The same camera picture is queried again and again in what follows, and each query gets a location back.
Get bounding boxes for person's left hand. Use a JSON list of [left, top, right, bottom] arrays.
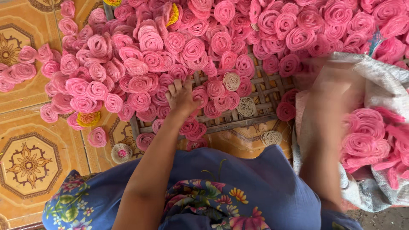
[[165, 79, 202, 116]]

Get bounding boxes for person's right hand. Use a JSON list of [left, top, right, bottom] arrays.
[[311, 57, 358, 98]]

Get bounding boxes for heap of pink spiral crackers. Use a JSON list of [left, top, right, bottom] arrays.
[[0, 0, 409, 151]]

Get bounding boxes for woven bamboo tray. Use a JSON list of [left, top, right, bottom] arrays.
[[103, 1, 300, 142]]

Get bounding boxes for white spiral cracker pink centre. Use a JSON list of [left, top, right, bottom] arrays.
[[111, 143, 133, 164]]

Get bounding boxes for person's blue floral dress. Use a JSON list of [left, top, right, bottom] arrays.
[[42, 145, 363, 230]]

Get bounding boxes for pink crackers inside sack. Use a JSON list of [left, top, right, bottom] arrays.
[[340, 107, 409, 191]]

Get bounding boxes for white woven sack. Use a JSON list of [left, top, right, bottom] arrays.
[[291, 52, 409, 213]]

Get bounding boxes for blue plastic string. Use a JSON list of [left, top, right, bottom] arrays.
[[368, 27, 386, 57]]

